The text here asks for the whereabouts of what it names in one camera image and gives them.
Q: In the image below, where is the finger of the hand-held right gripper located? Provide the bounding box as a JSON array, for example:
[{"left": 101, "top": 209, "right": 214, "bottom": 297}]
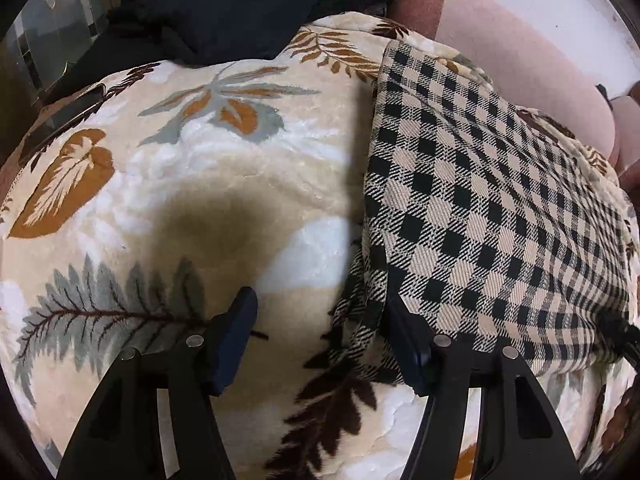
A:
[{"left": 597, "top": 309, "right": 640, "bottom": 362}]

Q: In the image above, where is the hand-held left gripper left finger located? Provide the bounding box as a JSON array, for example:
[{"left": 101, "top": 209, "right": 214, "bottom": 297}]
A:
[{"left": 55, "top": 286, "right": 259, "bottom": 480}]

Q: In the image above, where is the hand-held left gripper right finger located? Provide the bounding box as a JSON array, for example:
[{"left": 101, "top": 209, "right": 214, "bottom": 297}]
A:
[{"left": 384, "top": 290, "right": 583, "bottom": 480}]

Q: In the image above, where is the black beige checked shirt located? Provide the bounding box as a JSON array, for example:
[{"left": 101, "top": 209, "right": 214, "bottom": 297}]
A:
[{"left": 327, "top": 40, "right": 637, "bottom": 387}]

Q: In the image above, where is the leaf print plush blanket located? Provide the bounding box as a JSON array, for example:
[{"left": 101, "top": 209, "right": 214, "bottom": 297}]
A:
[{"left": 0, "top": 12, "right": 640, "bottom": 480}]

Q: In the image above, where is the dark glossy flat slab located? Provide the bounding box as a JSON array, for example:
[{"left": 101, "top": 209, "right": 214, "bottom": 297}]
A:
[{"left": 17, "top": 84, "right": 107, "bottom": 164}]

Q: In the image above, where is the pink upholstered sofa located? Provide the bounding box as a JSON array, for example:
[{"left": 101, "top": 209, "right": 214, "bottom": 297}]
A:
[{"left": 387, "top": 0, "right": 640, "bottom": 181}]

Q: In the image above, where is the black clothing pile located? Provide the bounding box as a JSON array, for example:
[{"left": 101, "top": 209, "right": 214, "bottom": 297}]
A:
[{"left": 107, "top": 0, "right": 432, "bottom": 67}]

